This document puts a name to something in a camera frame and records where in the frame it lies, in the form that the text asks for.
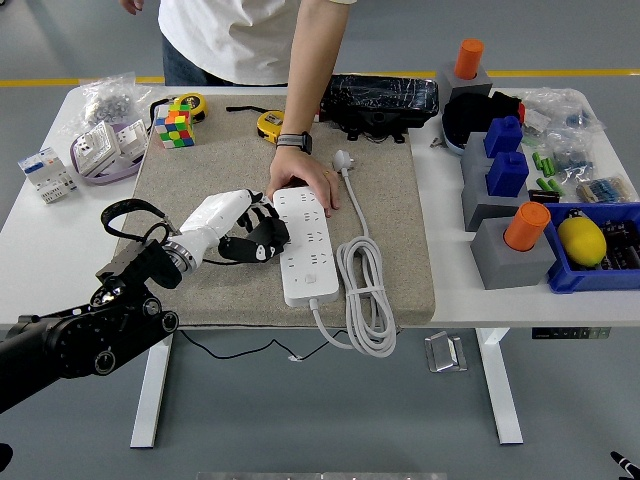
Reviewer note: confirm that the light blue bowl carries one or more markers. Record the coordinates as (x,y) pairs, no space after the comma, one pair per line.
(452,146)

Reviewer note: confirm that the grey socket block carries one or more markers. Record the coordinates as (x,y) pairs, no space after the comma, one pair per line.
(505,267)
(445,75)

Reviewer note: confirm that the small red object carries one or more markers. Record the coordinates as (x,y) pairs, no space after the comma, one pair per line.
(521,113)

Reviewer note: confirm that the clear plastic parts bag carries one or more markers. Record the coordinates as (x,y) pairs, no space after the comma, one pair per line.
(572,155)
(555,110)

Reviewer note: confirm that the black device wrapped in film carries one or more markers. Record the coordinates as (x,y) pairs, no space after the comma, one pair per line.
(380,97)

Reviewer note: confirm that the orange cylinder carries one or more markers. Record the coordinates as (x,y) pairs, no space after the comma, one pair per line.
(525,227)
(468,57)

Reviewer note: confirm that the square yellow tape measure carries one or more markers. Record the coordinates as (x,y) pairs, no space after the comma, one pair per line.
(267,125)

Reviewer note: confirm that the dark capacitors pile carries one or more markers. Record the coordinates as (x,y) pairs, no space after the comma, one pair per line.
(622,247)

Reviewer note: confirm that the grey black wristwatch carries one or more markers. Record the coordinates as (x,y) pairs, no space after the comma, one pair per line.
(292,141)

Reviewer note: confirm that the grey stepped block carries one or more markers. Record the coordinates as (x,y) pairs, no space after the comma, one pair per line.
(475,200)

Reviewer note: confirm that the clear bag of resistors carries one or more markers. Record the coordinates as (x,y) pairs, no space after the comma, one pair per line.
(605,190)

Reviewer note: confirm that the person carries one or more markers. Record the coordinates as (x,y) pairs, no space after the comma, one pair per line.
(225,35)

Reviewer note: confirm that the blue plastic bin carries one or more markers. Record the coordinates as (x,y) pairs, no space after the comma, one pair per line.
(590,282)

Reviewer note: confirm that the person's left hand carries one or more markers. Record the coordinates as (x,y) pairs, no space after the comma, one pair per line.
(300,167)

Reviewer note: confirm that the small metal clip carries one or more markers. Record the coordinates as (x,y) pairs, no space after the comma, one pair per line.
(437,143)

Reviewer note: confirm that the clear bag of screws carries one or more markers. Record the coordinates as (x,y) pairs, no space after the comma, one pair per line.
(110,100)

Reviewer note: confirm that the black cloth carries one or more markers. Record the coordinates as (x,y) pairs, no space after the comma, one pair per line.
(470,115)

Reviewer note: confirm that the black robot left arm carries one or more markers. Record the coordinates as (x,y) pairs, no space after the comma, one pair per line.
(75,340)

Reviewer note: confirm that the yellow lemon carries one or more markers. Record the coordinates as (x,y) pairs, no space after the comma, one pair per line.
(581,242)

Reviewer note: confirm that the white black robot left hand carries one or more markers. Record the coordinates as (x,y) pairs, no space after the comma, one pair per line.
(210,220)

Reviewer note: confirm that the round yellow black tape measure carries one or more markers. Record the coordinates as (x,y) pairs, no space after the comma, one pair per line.
(196,102)

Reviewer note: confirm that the purple tray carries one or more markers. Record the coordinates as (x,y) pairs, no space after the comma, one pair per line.
(107,177)

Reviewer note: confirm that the blue block with knob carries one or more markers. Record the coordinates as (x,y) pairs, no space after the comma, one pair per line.
(507,175)
(502,137)

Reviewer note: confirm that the person's left forearm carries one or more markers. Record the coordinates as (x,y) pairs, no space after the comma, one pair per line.
(310,75)

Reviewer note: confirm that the white power strip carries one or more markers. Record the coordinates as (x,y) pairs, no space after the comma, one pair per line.
(307,270)

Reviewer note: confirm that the silver metal bracket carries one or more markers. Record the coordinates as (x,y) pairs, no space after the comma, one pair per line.
(445,352)

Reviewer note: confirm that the small black box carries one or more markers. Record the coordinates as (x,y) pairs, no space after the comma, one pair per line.
(542,195)

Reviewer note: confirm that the person's right hand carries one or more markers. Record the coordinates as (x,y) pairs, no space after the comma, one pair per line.
(132,5)

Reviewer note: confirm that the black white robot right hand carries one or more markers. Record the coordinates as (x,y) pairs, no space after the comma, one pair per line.
(625,462)

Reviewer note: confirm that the white circuit breaker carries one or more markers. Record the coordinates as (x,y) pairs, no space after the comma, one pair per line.
(47,175)

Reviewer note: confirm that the grey-brown mat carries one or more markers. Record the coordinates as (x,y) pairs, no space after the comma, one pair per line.
(200,180)

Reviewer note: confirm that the white wall socket panel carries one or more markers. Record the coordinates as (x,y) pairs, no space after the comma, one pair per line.
(132,140)
(97,147)

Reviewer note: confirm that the white table leg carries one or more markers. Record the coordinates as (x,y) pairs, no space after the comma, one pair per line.
(502,400)
(150,410)

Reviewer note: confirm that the large stickerless puzzle cube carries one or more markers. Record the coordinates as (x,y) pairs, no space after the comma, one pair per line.
(174,134)

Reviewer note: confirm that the black table control panel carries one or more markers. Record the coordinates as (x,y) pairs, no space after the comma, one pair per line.
(570,333)

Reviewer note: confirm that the black power adapter plug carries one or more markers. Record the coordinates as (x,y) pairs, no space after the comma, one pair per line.
(270,232)

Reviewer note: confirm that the small stickerless puzzle cube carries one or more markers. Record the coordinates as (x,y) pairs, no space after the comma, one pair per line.
(180,111)

